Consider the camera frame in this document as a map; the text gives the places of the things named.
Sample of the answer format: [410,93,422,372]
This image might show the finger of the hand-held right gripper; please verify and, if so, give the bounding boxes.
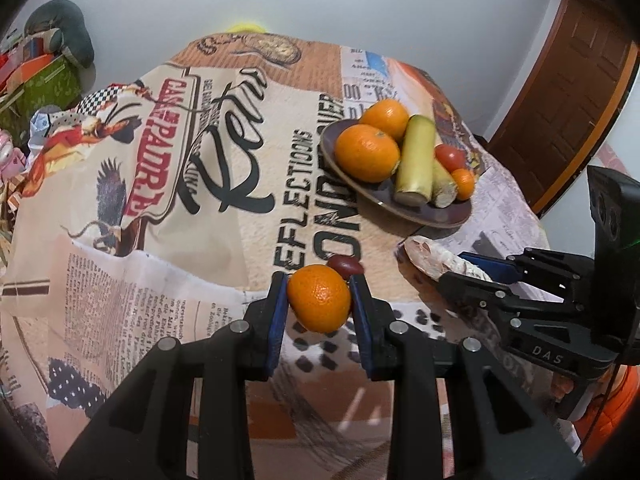
[459,247,597,306]
[439,270,567,324]

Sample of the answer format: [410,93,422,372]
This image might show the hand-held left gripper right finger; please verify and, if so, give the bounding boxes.
[349,274,586,480]

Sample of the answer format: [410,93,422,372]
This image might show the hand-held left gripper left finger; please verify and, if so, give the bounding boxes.
[57,271,291,480]

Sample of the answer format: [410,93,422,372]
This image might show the small mandarin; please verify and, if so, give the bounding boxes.
[451,168,475,200]
[287,264,352,333]

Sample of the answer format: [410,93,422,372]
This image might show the dark purple plate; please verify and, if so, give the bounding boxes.
[320,119,473,228]

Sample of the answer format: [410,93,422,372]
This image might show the yellow sugarcane piece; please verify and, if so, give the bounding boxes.
[392,115,437,206]
[430,157,458,208]

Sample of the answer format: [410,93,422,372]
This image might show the red tomato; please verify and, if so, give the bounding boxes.
[434,144,467,173]

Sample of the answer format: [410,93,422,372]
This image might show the large orange with sticker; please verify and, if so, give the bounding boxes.
[360,99,410,142]

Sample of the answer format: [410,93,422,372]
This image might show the person's right forearm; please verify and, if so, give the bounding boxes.
[575,365,640,461]

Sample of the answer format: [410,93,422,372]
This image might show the dark red jujube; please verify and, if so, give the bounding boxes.
[327,255,363,278]

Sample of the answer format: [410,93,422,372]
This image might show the printed tablecloth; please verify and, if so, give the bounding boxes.
[0,32,551,480]

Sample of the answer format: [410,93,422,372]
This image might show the brown wooden door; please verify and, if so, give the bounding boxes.
[482,0,640,221]

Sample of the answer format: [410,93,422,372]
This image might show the pile of colourful clothes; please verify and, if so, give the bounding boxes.
[0,105,76,201]

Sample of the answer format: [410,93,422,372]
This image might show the green patterned box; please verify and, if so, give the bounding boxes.
[0,55,83,126]

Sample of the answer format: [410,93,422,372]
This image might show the orange box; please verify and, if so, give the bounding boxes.
[10,52,53,86]

